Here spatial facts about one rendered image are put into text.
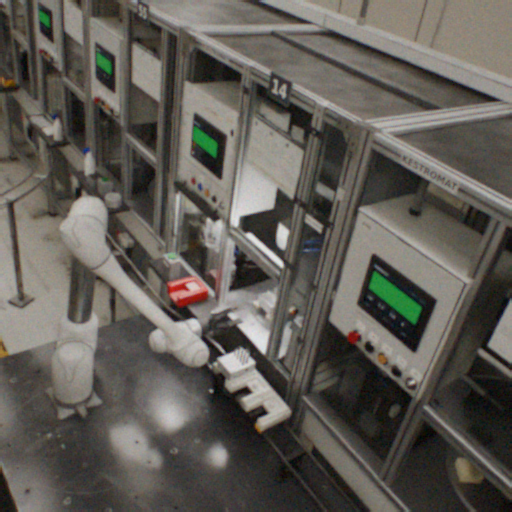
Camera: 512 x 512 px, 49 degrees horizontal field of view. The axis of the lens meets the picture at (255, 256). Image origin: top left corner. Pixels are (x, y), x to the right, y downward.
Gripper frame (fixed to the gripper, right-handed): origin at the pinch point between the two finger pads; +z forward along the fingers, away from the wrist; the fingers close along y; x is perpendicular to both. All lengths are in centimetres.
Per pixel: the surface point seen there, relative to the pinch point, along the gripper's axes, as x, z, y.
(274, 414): -45.5, -10.7, -11.3
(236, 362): -18.6, -11.6, -7.1
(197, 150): 44, -1, 59
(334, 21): 62, 81, 107
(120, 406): 1, -54, -32
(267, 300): 0.0, 15.9, 2.8
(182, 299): 24.4, -13.6, -5.0
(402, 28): 252, 360, 53
